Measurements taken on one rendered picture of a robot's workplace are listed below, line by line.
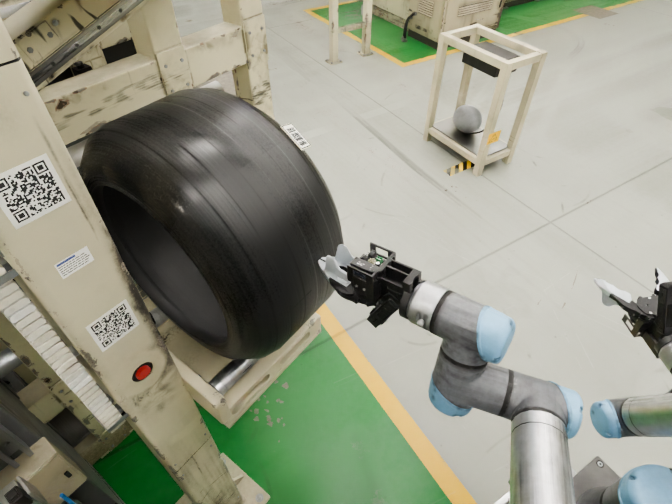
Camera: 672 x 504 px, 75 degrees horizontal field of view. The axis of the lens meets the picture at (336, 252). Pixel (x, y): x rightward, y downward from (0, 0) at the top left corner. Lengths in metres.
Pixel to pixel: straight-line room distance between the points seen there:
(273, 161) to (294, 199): 0.08
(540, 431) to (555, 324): 1.85
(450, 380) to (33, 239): 0.63
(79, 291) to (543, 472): 0.70
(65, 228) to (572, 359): 2.18
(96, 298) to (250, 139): 0.37
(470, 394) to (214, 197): 0.51
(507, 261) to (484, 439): 1.09
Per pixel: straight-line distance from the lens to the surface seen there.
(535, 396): 0.74
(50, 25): 1.08
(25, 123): 0.65
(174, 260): 1.27
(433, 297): 0.70
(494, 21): 5.83
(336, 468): 1.95
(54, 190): 0.69
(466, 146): 3.38
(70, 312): 0.80
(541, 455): 0.67
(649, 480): 1.12
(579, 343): 2.50
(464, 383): 0.73
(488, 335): 0.67
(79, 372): 0.90
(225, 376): 1.09
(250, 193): 0.75
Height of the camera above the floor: 1.85
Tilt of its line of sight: 45 degrees down
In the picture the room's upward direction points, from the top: straight up
